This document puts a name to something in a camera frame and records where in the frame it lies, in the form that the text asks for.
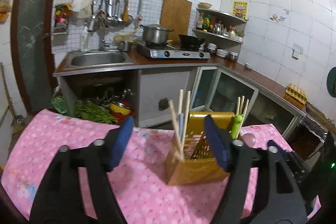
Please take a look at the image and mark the dark metal ladle spoon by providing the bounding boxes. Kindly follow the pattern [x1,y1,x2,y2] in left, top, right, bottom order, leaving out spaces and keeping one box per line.
[241,133,256,148]

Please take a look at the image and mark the wooden chopstick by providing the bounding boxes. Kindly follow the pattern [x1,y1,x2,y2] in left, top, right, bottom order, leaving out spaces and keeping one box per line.
[241,99,249,124]
[239,96,245,115]
[181,90,191,146]
[168,100,185,160]
[178,89,183,114]
[236,97,241,115]

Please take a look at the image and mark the blue plastic spoon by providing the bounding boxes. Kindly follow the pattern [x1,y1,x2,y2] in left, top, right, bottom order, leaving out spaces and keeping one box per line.
[178,113,185,140]

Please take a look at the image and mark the kitchen counter with cabinets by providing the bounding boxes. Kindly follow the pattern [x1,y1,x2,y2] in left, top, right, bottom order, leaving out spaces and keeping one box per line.
[53,50,306,138]

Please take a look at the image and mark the steel kitchen sink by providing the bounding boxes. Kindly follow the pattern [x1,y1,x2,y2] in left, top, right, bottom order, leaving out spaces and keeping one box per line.
[64,51,133,69]

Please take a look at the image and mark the chrome kitchen faucet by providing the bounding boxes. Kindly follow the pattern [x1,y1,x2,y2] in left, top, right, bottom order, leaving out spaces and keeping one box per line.
[88,9,109,52]

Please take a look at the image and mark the foil covered tray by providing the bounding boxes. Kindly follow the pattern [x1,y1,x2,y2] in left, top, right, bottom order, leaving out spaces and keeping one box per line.
[300,114,329,142]

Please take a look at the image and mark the pink floral tablecloth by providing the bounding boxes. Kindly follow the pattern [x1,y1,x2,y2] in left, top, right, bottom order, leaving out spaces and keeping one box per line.
[1,108,322,224]

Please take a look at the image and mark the yellow perforated utensil holder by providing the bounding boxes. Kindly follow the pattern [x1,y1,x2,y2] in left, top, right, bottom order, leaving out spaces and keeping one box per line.
[166,111,235,186]

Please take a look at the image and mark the yellow egg tray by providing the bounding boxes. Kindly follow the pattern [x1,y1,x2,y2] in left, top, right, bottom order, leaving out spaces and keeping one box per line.
[285,83,307,105]

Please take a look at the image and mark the green leafy vegetables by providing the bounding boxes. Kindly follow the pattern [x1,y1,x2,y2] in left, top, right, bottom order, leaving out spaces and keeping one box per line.
[51,95,118,124]

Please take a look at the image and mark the red yellow bowl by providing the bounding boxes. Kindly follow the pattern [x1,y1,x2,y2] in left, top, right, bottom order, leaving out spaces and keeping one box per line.
[109,101,134,123]

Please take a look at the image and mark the stacked white bowls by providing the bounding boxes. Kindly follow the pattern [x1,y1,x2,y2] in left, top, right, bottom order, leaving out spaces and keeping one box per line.
[206,43,238,61]

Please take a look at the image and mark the corner shelf with bottles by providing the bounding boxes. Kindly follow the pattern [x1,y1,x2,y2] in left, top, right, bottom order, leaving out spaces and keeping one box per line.
[193,2,247,44]

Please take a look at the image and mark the black wok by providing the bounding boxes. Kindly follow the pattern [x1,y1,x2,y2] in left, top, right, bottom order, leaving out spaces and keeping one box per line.
[178,34,205,51]

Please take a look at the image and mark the steel gas stove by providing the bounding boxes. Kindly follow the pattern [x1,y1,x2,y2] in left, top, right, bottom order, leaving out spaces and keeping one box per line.
[137,42,211,60]

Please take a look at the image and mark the steel cooking pot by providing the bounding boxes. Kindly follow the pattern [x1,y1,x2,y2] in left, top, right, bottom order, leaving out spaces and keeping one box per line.
[140,24,173,44]

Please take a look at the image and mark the hanging yellow bag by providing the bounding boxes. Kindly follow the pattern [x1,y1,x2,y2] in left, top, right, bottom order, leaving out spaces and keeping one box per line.
[0,0,12,24]

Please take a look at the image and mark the rectangular wooden cutting board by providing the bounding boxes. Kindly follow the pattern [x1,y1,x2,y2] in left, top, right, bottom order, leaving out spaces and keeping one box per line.
[160,0,192,41]

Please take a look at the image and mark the dark wooden glass door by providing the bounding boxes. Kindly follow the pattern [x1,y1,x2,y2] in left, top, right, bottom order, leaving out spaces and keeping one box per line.
[10,0,57,115]

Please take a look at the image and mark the green round wall board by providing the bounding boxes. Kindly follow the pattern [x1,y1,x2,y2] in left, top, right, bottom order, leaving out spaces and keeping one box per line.
[326,67,336,98]

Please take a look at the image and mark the white wall switch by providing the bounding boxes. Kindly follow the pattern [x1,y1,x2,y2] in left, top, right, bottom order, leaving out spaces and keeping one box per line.
[292,43,303,60]

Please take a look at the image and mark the yellow wall poster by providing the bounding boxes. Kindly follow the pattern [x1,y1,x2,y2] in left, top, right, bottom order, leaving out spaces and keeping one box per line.
[232,1,248,20]

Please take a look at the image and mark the wall utensil rack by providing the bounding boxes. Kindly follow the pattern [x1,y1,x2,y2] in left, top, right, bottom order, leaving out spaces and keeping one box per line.
[88,0,133,32]

